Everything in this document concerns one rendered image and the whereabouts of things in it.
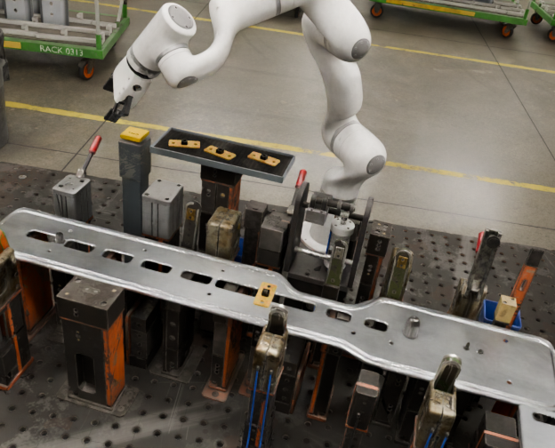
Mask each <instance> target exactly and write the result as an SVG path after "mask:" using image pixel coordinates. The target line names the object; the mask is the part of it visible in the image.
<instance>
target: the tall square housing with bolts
mask: <svg viewBox="0 0 555 448"><path fill-rule="evenodd" d="M182 208H183V185H182V184H179V183H175V182H171V181H168V180H160V179H157V180H155V181H154V182H153V183H152V184H151V186H150V187H149V188H148V189H147V190H146V191H145V192H144V193H143V194H142V233H141V234H142V235H143V236H145V238H148V239H151V240H154V241H158V242H161V243H165V244H171V245H175V246H179V242H180V227H181V225H182V224H183V222H182ZM145 268H148V269H152V270H155V271H158V272H162V273H169V272H170V271H171V269H172V268H171V267H167V266H165V265H161V264H157V263H154V262H150V261H145ZM160 312H161V323H163V313H164V309H163V308H161V300H160Z"/></svg>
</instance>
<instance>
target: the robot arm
mask: <svg viewBox="0 0 555 448"><path fill-rule="evenodd" d="M297 7H300V8H301V9H302V11H303V12H304V14H303V15H302V33H303V35H304V39H305V41H306V44H307V46H308V47H309V50H310V53H311V55H312V57H313V59H314V61H315V62H316V63H317V65H318V69H319V71H320V73H321V76H322V78H323V81H324V85H325V89H326V98H327V111H326V117H325V119H324V122H323V125H322V130H321V132H322V138H323V141H324V143H325V144H326V146H327V147H328V148H329V150H330V151H332V152H333V153H334V154H335V155H336V156H337V157H338V158H339V159H340V160H341V161H342V162H343V166H344V167H340V166H337V167H333V168H331V169H329V170H328V171H327V172H326V174H325V176H324V178H323V181H322V184H321V188H320V191H319V192H321V193H326V194H329V195H333V200H334V201H339V200H342V202H343V203H344V202H346V203H350V204H352V203H354V204H356V202H357V199H358V193H359V190H360V188H361V186H362V184H363V183H364V182H365V181H366V180H368V179H370V178H372V177H373V176H375V175H376V174H378V173H379V172H381V171H382V169H383V168H384V166H385V164H386V157H387V154H386V149H385V147H384V146H383V144H382V143H381V142H380V141H379V140H378V139H377V138H376V137H375V136H374V135H373V134H372V133H371V132H370V131H368V130H367V128H365V127H364V126H363V125H362V124H361V123H360V122H359V121H358V120H357V117H356V114H357V112H359V110H360V109H361V106H362V101H363V89H362V81H361V75H360V71H359V68H358V65H357V62H356V61H358V60H361V59H363V58H364V57H365V56H366V55H367V53H368V51H369V49H370V46H371V35H370V31H369V28H368V26H367V24H366V22H365V20H364V18H363V17H362V15H361V14H360V12H359V11H358V10H357V8H356V7H355V6H354V5H353V3H352V2H351V1H350V0H211V1H210V3H209V12H210V17H211V21H212V24H213V32H214V40H213V43H212V45H211V46H210V47H209V48H208V49H207V50H206V51H204V52H202V53H199V54H198V55H192V54H191V52H190V50H189V40H190V38H191V37H193V35H194V34H195V33H196V30H197V26H196V23H195V21H194V19H193V17H192V16H191V15H190V13H189V12H188V11H187V10H186V9H184V8H183V7H181V6H180V5H178V4H174V3H166V4H164V5H163V6H162V7H161V9H160V10H159V11H158V12H157V14H156V15H155V17H154V18H153V19H152V20H151V22H150V23H149V24H148V26H147V27H145V29H144V30H143V31H142V33H141V34H140V35H139V37H138V38H137V39H136V41H135V42H134V43H133V45H132V46H131V47H130V49H129V50H128V52H127V55H126V56H125V57H124V58H122V57H121V59H120V61H119V62H118V65H116V69H115V71H114V73H112V74H111V77H112V78H109V80H108V81H107V82H106V83H105V84H104V85H103V86H102V87H103V89H104V90H106V91H109V92H113V93H114V99H115V105H114V107H113V108H111V109H110V110H109V112H108V113H107V114H106V115H105V116H104V117H103V118H104V120H107V121H110V122H113V123H116V122H117V121H118V119H119V118H120V117H121V116H123V117H125V116H129V112H130V108H133V107H134V106H135V105H136V104H137V103H138V101H139V100H140V99H141V97H142V96H143V94H144V93H145V91H147V89H148V87H149V85H150V83H151V79H152V78H155V77H157V76H159V74H160V73H162V75H163V76H164V78H165V81H166V82H167V83H168V84H169V85H170V86H171V87H172V88H175V89H180V88H185V87H187V86H190V85H192V84H195V83H197V82H199V81H201V80H204V79H206V78H207V77H209V76H211V75H213V74H214V73H216V72H217V71H218V70H219V69H220V68H221V67H222V65H223V64H224V62H225V61H226V59H227V58H228V56H229V52H230V49H231V46H232V43H233V40H234V37H235V35H236V33H237V32H238V31H240V30H242V29H244V28H248V27H251V26H252V25H255V24H257V23H260V22H262V21H265V20H268V19H270V18H273V17H275V16H278V15H279V14H282V13H284V12H288V11H290V10H292V9H294V8H297ZM124 99H125V101H122V100H124ZM118 104H122V105H124V106H123V109H122V110H121V109H118V108H117V107H118ZM333 219H334V215H333V214H329V213H328V215H327V218H326V222H325V224H324V226H321V225H318V224H314V223H309V222H306V221H304V222H303V226H302V236H301V240H302V242H303V243H304V244H305V245H306V246H307V247H308V248H310V249H311V250H312V251H316V252H322V253H326V247H327V243H328V238H329V234H330V227H331V222H332V220H333Z"/></svg>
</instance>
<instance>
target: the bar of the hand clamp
mask: <svg viewBox="0 0 555 448"><path fill-rule="evenodd" d="M502 235H503V234H502V231H501V230H498V229H493V228H485V231H484V234H483V236H482V239H481V242H480V245H479V249H478V252H477V255H476V258H475V260H474V263H473V266H472V269H471V273H470V276H469V279H468V285H467V289H466V292H465V294H464V296H466V297H468V295H469V292H470V289H471V285H472V282H473V279H474V280H478V281H480V284H479V292H477V294H476V296H477V300H480V297H481V294H482V292H483V290H484V287H485V284H486V281H487V277H488V274H489V271H490V269H491V267H492V264H493V261H494V258H495V254H496V251H497V249H498V246H499V245H500V241H501V238H502Z"/></svg>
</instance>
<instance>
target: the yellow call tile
mask: <svg viewBox="0 0 555 448"><path fill-rule="evenodd" d="M148 135H149V131H147V130H143V129H139V128H135V127H131V126H130V127H128V128H127V129H126V130H125V131H124V132H122V133H121V134H120V138H121V139H126V140H132V141H136V142H141V141H142V140H144V139H145V138H146V137H147V136H148Z"/></svg>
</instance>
